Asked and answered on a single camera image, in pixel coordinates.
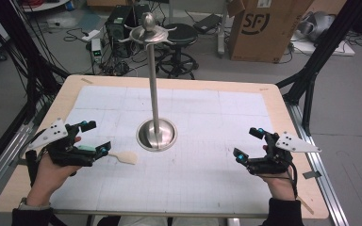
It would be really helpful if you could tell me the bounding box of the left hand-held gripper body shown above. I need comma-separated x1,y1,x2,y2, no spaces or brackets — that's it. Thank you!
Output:
27,118,107,168

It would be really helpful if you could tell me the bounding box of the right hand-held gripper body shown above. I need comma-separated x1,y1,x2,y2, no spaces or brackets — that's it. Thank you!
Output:
246,131,322,176

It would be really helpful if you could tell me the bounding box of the small beige spatula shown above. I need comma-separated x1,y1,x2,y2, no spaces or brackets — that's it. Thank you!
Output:
77,144,139,166

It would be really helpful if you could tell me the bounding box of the person's right hand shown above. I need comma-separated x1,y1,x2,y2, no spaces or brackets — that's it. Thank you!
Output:
258,170,297,201

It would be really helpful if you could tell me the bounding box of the person's left hand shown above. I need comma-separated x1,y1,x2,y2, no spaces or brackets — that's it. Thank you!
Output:
26,136,83,207

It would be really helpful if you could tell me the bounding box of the grey tape piece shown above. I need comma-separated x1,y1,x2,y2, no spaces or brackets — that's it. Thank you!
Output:
302,169,322,180

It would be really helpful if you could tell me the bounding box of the steel utensil hanging stand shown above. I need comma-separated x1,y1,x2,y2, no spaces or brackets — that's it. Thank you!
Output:
118,11,178,153

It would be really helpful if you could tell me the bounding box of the thin wooden strip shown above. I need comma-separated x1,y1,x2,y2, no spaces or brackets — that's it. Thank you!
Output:
296,195,316,217

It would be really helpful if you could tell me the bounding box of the wristwatch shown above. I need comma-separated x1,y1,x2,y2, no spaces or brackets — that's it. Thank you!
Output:
18,197,52,211

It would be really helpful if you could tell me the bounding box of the white grid mat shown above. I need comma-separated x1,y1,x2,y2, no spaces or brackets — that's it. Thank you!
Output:
49,85,275,215

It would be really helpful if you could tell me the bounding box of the white device with green display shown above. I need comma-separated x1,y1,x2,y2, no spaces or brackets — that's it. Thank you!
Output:
90,38,104,64

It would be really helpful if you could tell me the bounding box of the white power strip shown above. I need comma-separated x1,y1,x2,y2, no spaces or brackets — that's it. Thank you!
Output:
81,29,102,42

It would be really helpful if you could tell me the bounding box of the large cardboard box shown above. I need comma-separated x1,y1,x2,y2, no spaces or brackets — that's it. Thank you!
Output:
226,0,316,64

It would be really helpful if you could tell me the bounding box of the black computer tower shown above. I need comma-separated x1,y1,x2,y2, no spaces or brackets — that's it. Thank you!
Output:
105,4,134,59

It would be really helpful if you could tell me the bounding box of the white flat board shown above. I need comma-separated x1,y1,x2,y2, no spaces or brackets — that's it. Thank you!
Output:
289,31,356,57

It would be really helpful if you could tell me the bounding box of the flat black case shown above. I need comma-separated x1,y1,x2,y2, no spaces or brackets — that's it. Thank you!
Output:
193,13,222,35

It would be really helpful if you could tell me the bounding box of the grey rounded device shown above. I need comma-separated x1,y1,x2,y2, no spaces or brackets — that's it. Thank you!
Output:
297,10,337,42

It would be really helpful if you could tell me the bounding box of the black round stool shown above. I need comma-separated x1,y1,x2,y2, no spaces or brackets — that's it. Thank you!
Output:
155,23,200,80

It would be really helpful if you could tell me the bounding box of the aluminium rail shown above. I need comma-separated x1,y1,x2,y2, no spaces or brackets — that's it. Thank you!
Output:
0,100,53,206
284,102,351,226

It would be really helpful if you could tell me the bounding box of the black metal frame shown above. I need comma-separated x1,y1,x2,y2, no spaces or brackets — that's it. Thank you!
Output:
275,0,362,137
0,0,71,183

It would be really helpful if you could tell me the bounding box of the white metal post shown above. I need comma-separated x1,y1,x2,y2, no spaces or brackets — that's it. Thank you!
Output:
217,0,230,58

